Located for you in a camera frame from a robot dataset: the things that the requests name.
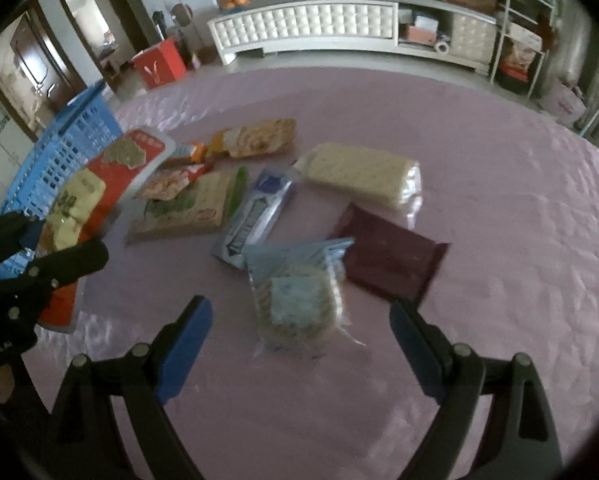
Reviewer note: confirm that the maroon snack packet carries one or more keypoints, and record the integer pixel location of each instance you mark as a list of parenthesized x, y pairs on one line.
[(389, 260)]

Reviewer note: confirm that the green cracker snack packet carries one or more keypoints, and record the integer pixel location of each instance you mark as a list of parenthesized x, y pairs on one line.
[(189, 207)]

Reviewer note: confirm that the blue silver wafer packet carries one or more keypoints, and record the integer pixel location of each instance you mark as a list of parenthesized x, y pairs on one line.
[(255, 220)]

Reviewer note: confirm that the white plastic bag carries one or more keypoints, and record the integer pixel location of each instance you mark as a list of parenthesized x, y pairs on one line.
[(565, 101)]

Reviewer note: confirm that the orange box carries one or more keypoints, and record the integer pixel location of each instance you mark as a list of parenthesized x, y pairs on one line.
[(419, 35)]

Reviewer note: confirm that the red cardboard box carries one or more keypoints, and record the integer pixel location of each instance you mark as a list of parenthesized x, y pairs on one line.
[(159, 63)]

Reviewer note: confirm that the white metal shelf rack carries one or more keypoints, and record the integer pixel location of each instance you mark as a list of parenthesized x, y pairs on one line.
[(522, 30)]

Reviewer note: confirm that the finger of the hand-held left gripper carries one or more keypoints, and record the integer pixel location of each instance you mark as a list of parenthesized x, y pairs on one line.
[(4, 232), (74, 260)]

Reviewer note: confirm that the beige orange cracker packet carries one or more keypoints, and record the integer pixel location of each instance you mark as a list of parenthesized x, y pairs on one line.
[(257, 137)]

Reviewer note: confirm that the pink orange snack packet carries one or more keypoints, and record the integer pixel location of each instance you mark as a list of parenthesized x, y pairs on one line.
[(168, 182)]

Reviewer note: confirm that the clear cracker packet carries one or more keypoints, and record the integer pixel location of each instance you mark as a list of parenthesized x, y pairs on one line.
[(362, 174)]

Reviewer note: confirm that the white tufted tv cabinet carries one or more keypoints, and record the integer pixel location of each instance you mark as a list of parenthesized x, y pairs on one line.
[(309, 22)]

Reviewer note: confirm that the red cracker snack packet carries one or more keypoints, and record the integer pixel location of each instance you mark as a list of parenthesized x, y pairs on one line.
[(104, 180)]

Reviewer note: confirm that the small orange snack packet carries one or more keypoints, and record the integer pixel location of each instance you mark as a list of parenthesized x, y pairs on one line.
[(189, 152)]

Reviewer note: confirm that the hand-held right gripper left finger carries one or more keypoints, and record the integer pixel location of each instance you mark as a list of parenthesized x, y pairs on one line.
[(185, 345)]

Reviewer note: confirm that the small pink bottle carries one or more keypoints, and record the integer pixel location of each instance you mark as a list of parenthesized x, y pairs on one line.
[(195, 61)]

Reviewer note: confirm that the brown wooden door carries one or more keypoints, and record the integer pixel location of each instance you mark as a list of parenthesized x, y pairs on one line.
[(34, 62)]

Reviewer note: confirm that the blue plastic basket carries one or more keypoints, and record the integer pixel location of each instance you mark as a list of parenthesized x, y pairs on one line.
[(59, 155)]

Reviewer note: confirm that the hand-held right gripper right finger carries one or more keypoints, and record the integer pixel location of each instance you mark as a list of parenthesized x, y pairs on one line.
[(418, 350)]

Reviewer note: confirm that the white tape roll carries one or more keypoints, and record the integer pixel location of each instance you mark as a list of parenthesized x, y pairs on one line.
[(442, 47)]

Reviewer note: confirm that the pile of oranges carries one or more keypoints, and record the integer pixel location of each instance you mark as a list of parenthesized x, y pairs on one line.
[(234, 1)]

